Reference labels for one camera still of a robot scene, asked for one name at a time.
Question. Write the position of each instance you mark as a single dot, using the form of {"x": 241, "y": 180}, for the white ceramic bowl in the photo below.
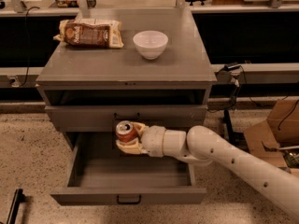
{"x": 150, "y": 44}

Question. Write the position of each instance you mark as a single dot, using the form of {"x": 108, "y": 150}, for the closed grey middle drawer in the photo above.
{"x": 104, "y": 118}

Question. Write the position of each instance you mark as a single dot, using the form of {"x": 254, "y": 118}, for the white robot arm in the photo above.
{"x": 200, "y": 145}

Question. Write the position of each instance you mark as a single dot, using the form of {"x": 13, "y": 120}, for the red coke can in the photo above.
{"x": 126, "y": 131}

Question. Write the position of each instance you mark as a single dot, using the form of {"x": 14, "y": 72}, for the black bar on floor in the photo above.
{"x": 18, "y": 199}

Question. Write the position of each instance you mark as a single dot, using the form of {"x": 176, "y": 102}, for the brown cardboard box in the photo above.
{"x": 276, "y": 139}

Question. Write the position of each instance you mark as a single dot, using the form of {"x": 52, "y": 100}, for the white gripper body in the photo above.
{"x": 153, "y": 140}

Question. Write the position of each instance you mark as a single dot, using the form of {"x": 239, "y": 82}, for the grey drawer cabinet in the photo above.
{"x": 182, "y": 75}

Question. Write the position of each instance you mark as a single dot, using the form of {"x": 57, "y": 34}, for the black stand with cables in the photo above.
{"x": 233, "y": 70}

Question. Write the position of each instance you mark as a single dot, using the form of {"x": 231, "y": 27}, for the brown snack bag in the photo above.
{"x": 104, "y": 34}

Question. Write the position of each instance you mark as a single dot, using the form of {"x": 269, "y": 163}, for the open grey bottom drawer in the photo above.
{"x": 100, "y": 174}

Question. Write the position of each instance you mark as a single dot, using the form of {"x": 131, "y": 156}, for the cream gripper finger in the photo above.
{"x": 139, "y": 128}
{"x": 133, "y": 147}

